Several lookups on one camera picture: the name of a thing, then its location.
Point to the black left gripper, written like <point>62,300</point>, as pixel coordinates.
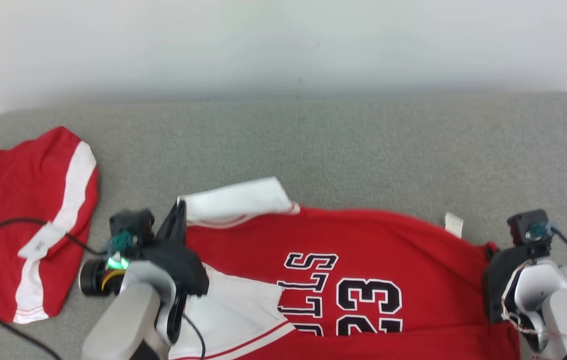
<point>178,265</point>

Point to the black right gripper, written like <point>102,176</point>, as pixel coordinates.
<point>501,270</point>

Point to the red Bulls basketball jersey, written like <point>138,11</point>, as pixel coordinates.
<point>413,250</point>

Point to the red Bulls basketball shorts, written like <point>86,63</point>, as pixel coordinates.
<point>23,200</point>

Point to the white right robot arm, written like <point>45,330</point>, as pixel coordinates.
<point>563,310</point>

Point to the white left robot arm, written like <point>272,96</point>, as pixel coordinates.
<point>123,315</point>

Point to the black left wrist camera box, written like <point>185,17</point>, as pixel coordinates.
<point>133,222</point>

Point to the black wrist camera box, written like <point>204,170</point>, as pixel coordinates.
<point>133,222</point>
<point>526,225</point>

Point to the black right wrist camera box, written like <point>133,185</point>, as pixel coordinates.
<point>526,225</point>

